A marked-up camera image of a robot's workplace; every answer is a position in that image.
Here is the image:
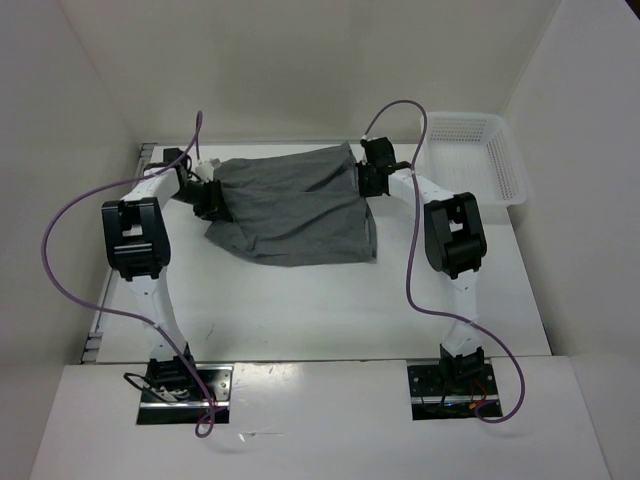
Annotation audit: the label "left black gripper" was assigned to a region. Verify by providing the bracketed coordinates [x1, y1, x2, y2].
[170, 177, 233, 224]

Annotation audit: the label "grey shorts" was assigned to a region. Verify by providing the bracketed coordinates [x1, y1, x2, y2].
[205, 143, 377, 267]

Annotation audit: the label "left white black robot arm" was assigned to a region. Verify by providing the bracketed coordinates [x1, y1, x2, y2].
[101, 148, 232, 400]

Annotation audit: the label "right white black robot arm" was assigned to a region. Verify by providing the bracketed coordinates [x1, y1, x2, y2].
[357, 136, 487, 394]

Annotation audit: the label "white perforated plastic basket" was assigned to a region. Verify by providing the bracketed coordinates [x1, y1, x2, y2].
[420, 112, 527, 207]

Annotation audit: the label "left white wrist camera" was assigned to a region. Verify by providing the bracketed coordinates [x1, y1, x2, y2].
[193, 158, 222, 183]

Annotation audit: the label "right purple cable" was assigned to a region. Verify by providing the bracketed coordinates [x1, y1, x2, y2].
[367, 100, 529, 425]

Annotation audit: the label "purple cable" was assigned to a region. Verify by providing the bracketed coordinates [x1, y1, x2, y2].
[367, 100, 529, 425]
[41, 110, 227, 439]

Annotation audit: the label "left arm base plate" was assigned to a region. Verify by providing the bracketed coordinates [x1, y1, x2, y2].
[124, 364, 234, 426]

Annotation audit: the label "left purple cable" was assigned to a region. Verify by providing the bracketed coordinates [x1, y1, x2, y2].
[41, 110, 227, 439]

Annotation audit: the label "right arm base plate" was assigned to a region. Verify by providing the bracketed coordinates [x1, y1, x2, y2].
[407, 360, 503, 421]

